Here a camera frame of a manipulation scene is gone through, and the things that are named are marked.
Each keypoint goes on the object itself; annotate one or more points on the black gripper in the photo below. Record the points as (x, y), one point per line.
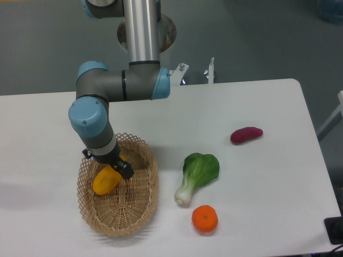
(110, 156)

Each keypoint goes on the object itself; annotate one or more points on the yellow mango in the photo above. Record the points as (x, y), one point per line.
(106, 180)

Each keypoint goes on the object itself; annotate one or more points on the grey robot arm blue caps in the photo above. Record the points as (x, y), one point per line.
(97, 87)

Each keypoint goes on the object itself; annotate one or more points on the woven wicker basket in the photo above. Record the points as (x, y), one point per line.
(132, 203)

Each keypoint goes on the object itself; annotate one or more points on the green bok choy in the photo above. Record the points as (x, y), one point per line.
(199, 170)

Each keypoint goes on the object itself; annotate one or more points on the orange tangerine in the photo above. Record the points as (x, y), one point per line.
(205, 219)

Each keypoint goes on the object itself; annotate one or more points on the purple sweet potato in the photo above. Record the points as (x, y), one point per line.
(245, 134)

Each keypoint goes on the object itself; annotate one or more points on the black device at table edge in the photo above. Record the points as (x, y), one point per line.
(333, 227)

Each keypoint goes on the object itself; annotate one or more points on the white metal frame bracket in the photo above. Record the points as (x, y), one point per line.
(184, 75)

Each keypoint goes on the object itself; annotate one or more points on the white frame at right edge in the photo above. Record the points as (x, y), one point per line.
(334, 118)

